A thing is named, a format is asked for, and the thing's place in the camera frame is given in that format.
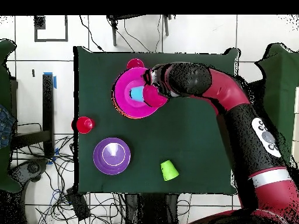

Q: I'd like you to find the small crimson pink bowl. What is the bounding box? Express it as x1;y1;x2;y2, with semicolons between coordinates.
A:
142;85;169;109

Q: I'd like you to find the blue cup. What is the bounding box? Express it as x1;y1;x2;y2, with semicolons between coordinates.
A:
129;85;145;103

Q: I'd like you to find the large magenta bowl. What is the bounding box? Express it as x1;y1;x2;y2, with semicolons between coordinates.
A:
111;66;164;120

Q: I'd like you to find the green cup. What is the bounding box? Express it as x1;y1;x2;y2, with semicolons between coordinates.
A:
160;159;180;182

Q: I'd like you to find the dark green tablecloth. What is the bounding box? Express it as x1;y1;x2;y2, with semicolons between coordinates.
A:
72;45;241;195

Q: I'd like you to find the purple bowl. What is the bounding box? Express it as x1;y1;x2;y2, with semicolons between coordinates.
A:
93;137;131;176

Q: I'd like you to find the crimson pink cup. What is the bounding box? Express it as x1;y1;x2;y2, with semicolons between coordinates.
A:
126;58;145;70

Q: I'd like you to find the red cup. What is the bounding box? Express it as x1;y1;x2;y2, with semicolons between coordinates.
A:
71;116;96;135

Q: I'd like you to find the dark metal legged stand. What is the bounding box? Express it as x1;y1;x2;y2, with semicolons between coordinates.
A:
106;14;172;47

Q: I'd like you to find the blue tape strip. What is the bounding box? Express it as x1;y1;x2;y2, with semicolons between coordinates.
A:
43;71;57;90

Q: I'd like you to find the black metal bar stand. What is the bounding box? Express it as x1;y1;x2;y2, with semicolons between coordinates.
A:
11;73;55;158

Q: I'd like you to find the black power strip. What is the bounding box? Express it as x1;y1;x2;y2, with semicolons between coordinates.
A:
65;188;91;221

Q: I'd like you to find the black office chair base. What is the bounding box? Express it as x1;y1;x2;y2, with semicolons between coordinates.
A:
10;157;48;184

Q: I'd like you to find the green cloth covered table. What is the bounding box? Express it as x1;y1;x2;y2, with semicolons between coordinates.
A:
254;43;299;164
0;37;23;193

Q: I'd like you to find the blue denim fabric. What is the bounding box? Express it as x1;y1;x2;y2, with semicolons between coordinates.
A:
0;104;16;149

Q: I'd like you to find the white box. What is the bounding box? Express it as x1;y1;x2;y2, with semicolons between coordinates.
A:
290;86;299;169

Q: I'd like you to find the black cable with plug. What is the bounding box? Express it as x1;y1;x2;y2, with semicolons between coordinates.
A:
78;15;105;52

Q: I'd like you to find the tangle of black cables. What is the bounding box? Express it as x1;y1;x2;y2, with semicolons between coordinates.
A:
11;122;131;224

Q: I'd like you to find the grey square floor frame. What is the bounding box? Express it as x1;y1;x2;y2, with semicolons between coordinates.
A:
34;15;69;43

